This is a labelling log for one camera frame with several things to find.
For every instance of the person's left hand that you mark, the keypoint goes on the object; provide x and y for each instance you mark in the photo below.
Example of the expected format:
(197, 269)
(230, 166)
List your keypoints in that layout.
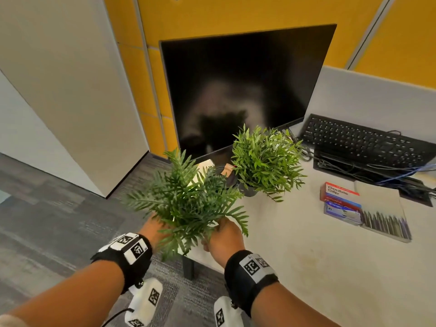
(155, 231)

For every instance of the person's right hand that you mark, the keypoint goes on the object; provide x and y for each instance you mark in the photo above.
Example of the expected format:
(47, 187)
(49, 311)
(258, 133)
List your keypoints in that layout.
(226, 240)

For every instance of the fern potted plant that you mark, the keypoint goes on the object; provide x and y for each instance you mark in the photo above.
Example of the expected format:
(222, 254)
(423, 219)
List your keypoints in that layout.
(190, 200)

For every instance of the coffee cup with black lid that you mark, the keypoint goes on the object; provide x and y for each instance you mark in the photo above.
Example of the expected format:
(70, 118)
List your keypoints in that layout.
(226, 170)

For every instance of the bushy small-leaf potted plant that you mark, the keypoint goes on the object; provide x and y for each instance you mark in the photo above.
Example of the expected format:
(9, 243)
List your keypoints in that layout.
(265, 160)

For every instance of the blue white clip box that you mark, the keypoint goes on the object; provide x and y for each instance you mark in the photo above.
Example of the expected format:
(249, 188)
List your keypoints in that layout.
(342, 214)

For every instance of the red white clip box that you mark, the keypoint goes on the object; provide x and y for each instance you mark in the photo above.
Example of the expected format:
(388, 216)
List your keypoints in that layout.
(340, 192)

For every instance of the clear pen case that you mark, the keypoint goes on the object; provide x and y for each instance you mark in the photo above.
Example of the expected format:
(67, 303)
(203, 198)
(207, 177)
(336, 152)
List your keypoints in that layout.
(378, 200)

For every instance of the person's right forearm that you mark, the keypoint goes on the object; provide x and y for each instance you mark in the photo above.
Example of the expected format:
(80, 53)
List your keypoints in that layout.
(289, 309)

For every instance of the person's left forearm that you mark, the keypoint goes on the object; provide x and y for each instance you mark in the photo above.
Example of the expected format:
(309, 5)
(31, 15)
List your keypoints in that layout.
(78, 296)

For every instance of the black table leg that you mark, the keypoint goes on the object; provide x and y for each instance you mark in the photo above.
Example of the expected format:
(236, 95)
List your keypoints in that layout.
(188, 267)

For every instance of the black right wrist band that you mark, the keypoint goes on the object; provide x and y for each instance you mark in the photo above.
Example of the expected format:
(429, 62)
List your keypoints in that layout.
(242, 286)

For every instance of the black wrist band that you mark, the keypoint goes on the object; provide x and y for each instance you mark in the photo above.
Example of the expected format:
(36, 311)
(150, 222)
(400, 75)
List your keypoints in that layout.
(242, 286)
(115, 262)

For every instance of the black left wrist band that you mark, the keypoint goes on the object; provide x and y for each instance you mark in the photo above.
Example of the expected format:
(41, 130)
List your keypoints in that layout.
(115, 262)

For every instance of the beige cardboard sheet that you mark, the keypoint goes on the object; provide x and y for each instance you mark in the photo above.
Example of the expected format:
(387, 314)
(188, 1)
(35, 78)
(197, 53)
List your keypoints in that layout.
(204, 166)

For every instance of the white table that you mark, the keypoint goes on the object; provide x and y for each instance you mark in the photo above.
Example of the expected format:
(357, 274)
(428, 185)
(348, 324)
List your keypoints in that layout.
(323, 269)

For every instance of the black monitor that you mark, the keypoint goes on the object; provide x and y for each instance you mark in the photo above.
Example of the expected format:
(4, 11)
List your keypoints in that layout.
(245, 81)

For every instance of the black keyboard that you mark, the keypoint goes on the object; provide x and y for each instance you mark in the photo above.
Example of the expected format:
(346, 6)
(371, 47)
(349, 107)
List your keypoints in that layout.
(357, 141)

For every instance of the beige left sleeve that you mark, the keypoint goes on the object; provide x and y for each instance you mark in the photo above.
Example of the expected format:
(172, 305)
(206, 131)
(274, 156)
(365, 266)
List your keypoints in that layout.
(12, 321)

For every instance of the beige partition panel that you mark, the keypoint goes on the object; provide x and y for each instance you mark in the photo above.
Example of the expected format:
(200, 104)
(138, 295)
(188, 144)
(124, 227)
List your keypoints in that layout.
(68, 81)

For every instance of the grey desk partition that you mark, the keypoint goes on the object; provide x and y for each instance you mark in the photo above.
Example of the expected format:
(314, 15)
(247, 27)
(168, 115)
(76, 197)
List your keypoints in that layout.
(374, 98)

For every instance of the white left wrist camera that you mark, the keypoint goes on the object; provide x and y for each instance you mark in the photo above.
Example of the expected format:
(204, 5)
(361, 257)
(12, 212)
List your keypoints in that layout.
(144, 299)

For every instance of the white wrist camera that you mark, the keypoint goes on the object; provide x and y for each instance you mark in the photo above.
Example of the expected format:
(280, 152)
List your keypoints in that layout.
(144, 299)
(226, 313)

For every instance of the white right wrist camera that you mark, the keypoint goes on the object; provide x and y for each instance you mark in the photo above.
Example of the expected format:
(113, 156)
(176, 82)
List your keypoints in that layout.
(226, 313)

